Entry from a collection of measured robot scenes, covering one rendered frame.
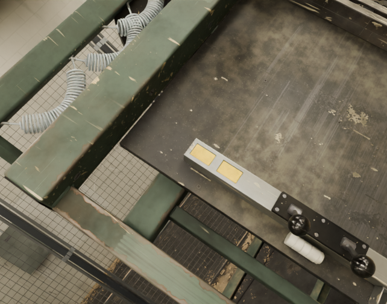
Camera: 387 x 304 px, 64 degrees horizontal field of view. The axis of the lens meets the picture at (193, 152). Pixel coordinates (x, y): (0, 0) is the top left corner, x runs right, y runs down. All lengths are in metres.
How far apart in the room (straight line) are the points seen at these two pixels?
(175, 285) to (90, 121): 0.36
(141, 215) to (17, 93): 0.65
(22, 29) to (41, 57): 4.22
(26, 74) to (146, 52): 0.55
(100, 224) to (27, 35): 4.87
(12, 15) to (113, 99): 4.85
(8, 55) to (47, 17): 0.80
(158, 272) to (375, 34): 0.83
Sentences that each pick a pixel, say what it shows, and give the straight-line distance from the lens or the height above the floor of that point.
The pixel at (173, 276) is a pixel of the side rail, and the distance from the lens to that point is 0.63.
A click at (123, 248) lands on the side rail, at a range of 0.64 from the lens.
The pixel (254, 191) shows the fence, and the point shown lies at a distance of 0.68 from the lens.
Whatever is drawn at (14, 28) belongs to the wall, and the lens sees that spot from 5.45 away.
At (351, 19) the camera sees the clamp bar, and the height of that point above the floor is 1.59.
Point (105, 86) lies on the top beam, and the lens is 0.71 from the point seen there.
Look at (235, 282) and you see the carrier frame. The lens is 1.83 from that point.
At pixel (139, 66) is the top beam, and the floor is 1.91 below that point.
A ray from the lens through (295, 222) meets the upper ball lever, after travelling 0.57.
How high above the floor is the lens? 1.93
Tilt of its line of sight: 19 degrees down
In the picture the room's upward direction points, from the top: 47 degrees counter-clockwise
